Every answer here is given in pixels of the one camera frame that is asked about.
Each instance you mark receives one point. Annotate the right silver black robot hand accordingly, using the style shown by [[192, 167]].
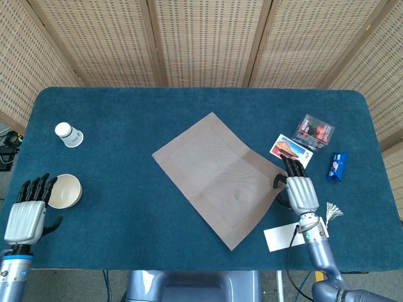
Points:
[[302, 195]]

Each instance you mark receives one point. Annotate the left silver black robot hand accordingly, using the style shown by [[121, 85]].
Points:
[[25, 220]]

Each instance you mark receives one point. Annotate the small white ceramic bowl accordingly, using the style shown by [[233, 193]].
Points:
[[66, 193]]

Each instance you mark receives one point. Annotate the woven grey placemat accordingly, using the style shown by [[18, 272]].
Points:
[[217, 176]]

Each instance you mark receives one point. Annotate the blue cookie snack packet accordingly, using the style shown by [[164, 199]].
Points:
[[337, 166]]

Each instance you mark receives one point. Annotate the white paper tag with tassel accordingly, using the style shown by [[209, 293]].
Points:
[[278, 237]]

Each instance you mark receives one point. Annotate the postcard with red palace picture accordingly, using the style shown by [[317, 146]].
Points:
[[289, 146]]

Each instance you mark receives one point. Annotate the clear box with red-black print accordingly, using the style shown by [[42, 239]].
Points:
[[313, 133]]

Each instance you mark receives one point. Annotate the upturned white paper cup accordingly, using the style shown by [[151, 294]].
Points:
[[70, 136]]

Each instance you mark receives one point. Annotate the blue carpet table cover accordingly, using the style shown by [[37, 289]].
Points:
[[126, 126]]

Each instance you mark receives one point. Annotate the woven bamboo screen panel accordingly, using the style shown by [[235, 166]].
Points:
[[384, 78], [19, 63], [94, 41], [207, 41], [315, 41]]

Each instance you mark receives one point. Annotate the blue-grey robot torso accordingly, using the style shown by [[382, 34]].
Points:
[[192, 287]]

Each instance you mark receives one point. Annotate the white metal post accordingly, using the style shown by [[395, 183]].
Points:
[[280, 286]]

